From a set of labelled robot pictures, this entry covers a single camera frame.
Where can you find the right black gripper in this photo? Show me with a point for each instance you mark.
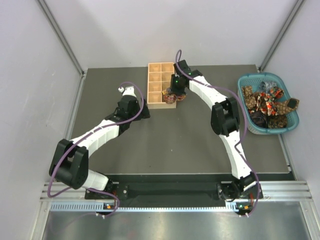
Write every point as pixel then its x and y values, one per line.
pixel 173 78

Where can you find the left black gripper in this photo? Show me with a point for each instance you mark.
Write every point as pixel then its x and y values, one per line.
pixel 144 114

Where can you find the colourful banana print tie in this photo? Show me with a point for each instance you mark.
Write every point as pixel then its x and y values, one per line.
pixel 170 97

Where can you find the wooden eight-compartment box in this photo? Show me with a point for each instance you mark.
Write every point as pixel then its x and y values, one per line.
pixel 159 79

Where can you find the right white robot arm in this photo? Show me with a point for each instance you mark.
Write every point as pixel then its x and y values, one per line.
pixel 224 121

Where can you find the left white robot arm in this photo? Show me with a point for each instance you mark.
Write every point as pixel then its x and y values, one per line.
pixel 70 163

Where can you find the teal plastic basket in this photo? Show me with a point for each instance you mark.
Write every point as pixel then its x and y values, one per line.
pixel 254 80

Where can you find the dark rolled tie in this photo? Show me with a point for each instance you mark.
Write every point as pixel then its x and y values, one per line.
pixel 259 119

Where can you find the blue grey tie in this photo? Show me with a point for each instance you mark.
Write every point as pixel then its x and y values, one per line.
pixel 265 86

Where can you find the red floral tie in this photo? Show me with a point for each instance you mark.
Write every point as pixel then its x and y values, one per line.
pixel 266 101

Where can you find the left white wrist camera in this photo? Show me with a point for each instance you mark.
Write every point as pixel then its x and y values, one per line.
pixel 127 91

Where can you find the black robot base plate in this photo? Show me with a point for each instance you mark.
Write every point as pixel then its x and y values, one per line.
pixel 181 190

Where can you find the grey slotted cable duct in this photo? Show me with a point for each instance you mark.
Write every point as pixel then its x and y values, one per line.
pixel 101 206

